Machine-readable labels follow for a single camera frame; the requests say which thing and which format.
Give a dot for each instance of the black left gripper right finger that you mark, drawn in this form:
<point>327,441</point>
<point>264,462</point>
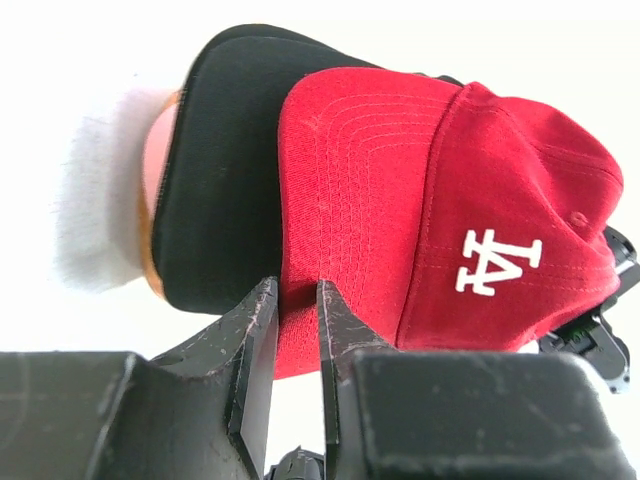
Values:
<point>457,415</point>

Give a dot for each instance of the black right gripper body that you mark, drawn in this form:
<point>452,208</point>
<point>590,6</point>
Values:
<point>590,336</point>

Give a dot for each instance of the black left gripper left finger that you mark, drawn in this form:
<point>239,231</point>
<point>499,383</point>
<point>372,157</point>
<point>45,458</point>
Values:
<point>198,411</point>

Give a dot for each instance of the black NY cap red brim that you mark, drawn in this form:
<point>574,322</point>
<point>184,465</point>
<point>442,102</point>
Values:
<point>217,225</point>

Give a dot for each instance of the dark red LA cap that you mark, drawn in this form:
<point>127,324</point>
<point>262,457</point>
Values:
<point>447,216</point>

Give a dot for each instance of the pink baseball cap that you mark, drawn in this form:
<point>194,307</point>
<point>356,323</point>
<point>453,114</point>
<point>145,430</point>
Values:
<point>155,152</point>

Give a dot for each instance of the wooden hat stand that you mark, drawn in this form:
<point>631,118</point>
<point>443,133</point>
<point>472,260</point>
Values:
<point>145,229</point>

